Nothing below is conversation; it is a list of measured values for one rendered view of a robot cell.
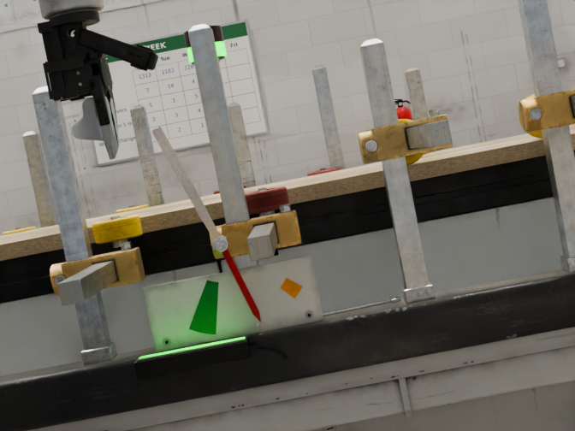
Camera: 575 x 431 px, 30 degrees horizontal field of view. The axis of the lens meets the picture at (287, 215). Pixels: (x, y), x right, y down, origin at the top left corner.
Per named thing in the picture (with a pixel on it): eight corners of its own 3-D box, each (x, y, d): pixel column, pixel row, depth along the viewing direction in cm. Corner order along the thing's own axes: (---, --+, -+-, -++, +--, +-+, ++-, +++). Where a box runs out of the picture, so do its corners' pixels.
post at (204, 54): (270, 333, 163) (210, 21, 161) (248, 338, 163) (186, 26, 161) (271, 329, 167) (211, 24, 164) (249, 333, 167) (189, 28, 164)
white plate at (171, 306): (323, 320, 162) (311, 256, 162) (155, 352, 163) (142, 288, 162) (323, 320, 163) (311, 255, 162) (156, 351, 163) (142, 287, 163)
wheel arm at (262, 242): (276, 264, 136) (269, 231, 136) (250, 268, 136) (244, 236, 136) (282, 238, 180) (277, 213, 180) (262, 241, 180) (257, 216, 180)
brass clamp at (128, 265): (140, 282, 162) (133, 250, 162) (53, 299, 162) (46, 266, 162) (146, 277, 168) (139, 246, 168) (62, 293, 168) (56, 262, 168)
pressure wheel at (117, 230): (162, 276, 180) (148, 209, 179) (124, 287, 174) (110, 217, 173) (132, 280, 185) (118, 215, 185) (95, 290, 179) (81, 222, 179)
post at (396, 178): (441, 348, 163) (382, 36, 161) (418, 352, 163) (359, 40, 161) (438, 344, 167) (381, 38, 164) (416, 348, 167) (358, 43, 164)
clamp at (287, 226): (302, 244, 162) (295, 211, 161) (214, 261, 162) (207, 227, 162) (301, 241, 167) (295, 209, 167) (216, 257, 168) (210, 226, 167)
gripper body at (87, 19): (62, 106, 160) (45, 26, 159) (119, 95, 159) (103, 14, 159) (50, 103, 152) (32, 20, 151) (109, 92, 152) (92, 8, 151)
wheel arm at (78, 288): (87, 308, 138) (80, 275, 138) (62, 313, 138) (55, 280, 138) (138, 271, 181) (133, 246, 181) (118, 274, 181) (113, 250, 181)
